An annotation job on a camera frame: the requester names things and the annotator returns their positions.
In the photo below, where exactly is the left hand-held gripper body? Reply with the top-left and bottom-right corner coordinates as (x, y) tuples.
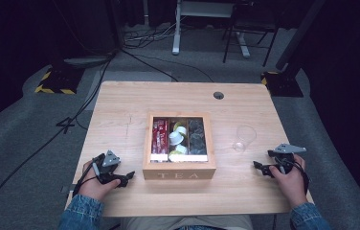
(92, 149), (124, 187)

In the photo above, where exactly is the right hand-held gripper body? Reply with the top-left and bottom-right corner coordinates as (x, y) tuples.
(267, 143), (307, 175)

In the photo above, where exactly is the person's right hand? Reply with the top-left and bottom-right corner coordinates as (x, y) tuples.
(268, 154), (308, 209)

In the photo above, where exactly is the person's left hand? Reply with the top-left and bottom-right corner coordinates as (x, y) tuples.
(78, 161), (122, 201)

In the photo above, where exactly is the clear glass cup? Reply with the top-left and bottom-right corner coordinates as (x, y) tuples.
(232, 124), (258, 153)

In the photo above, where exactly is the bundle of red stick packets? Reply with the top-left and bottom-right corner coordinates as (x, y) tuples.
(151, 118), (169, 162)

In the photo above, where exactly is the wooden tea box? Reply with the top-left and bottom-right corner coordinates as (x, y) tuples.
(142, 110), (217, 181)

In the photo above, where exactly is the black base with hazard tape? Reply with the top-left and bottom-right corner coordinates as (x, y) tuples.
(260, 70), (304, 98)
(34, 65), (85, 96)

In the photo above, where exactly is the dark tea bag packet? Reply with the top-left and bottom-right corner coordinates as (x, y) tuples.
(189, 118), (206, 134)
(189, 133), (208, 156)

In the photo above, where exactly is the person's beige lap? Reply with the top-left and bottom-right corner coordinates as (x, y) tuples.
(120, 214), (255, 230)

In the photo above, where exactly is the white desk leg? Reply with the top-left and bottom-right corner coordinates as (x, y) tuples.
(235, 31), (252, 58)
(171, 0), (183, 57)

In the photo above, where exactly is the black slanted pole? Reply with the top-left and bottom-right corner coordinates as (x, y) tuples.
(275, 0), (326, 72)

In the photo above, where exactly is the black metal stand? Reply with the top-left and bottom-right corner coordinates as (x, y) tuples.
(222, 6), (280, 67)

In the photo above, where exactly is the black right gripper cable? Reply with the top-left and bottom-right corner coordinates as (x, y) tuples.
(291, 156), (310, 196)

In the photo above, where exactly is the long black floor cable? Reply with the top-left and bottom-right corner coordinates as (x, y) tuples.
(0, 52), (117, 224)

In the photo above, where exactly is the thin black floor cable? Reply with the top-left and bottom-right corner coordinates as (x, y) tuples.
(120, 48), (214, 83)

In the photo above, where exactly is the tangle of floor cables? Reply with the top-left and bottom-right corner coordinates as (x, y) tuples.
(124, 22), (177, 50)

